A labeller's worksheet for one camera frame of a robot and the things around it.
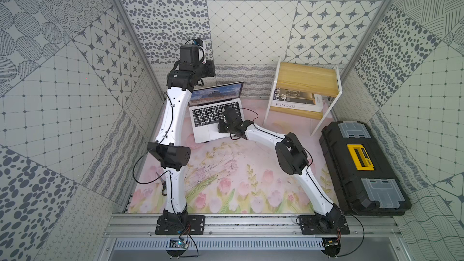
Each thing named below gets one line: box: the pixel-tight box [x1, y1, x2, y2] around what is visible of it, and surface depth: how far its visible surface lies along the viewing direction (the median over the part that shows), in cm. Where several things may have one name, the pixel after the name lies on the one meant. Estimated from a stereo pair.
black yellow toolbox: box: [319, 120, 412, 216], surface depth 74 cm
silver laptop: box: [187, 81, 245, 144], surface depth 103 cm
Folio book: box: [270, 87, 324, 112], surface depth 95 cm
